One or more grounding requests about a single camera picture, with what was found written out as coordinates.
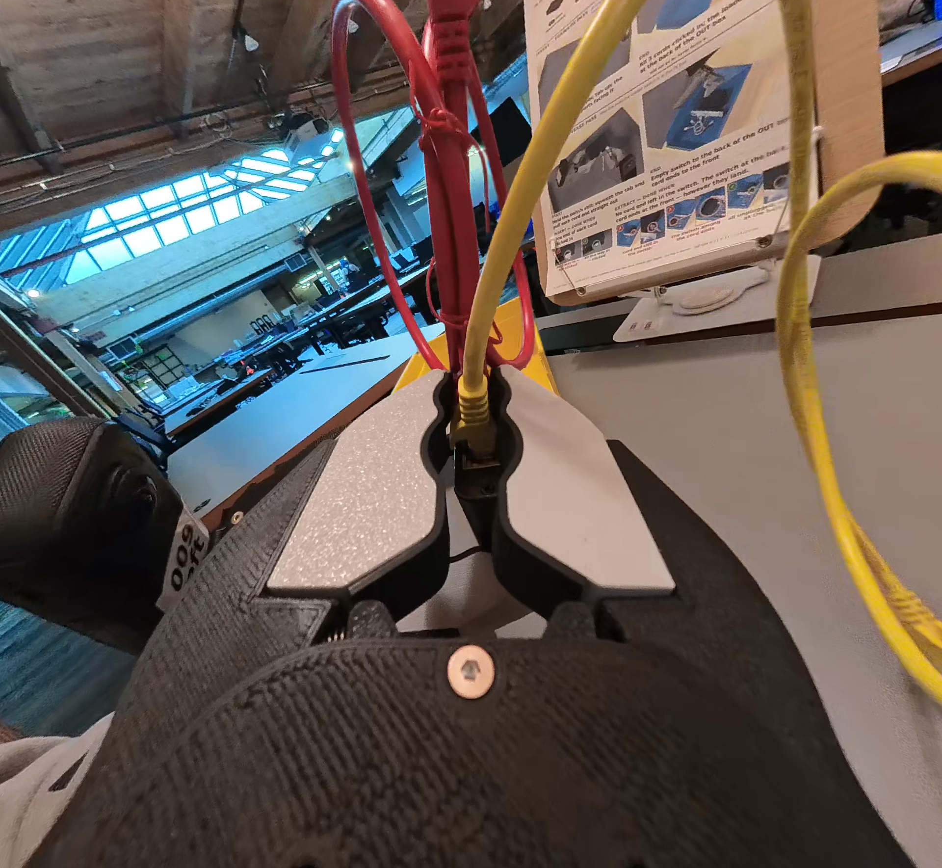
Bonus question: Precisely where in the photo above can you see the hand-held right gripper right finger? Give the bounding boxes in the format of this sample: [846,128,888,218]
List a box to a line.
[489,366,677,622]

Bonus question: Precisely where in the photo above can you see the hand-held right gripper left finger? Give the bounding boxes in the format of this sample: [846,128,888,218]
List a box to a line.
[266,368,451,622]

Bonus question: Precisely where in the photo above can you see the black ethernet splitter box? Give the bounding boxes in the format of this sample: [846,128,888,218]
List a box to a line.
[449,441,510,552]

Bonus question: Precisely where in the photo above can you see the yellow cable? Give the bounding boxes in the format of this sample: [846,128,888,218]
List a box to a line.
[449,0,942,707]

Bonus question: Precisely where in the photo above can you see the yellow plastic bin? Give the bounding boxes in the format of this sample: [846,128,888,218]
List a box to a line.
[393,297,551,399]

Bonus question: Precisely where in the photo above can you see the red ethernet cable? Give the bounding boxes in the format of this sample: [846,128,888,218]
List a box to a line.
[330,0,537,374]

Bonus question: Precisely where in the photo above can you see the person's left forearm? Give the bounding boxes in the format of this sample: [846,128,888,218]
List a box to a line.
[0,712,117,868]

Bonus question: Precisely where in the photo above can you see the wood-edged office table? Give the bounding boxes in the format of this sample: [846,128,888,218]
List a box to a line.
[165,322,448,517]

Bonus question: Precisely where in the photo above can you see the white board stand base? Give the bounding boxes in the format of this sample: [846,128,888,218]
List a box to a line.
[612,253,823,345]

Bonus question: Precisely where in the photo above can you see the ceiling projector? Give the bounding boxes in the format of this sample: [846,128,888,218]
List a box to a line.
[282,111,330,151]

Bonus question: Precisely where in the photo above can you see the wooden instruction board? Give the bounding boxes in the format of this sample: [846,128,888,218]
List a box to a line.
[548,0,886,308]

